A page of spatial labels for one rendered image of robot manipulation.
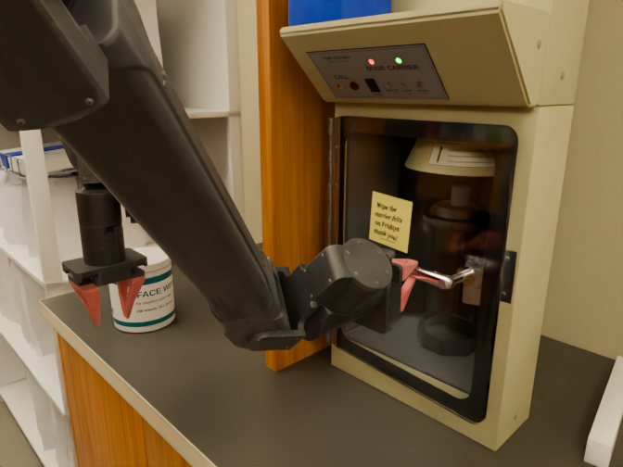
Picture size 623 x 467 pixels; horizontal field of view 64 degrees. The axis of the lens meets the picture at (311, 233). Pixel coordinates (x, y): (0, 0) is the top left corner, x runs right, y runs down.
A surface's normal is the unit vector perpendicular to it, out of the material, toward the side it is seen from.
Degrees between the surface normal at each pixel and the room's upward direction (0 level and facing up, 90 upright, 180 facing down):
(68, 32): 74
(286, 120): 90
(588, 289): 90
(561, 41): 90
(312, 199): 90
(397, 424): 0
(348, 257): 44
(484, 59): 135
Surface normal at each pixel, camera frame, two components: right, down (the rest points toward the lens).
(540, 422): 0.00, -0.96
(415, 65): -0.51, 0.81
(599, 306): -0.72, 0.19
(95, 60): 0.96, -0.28
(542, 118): 0.70, 0.20
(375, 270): 0.48, -0.55
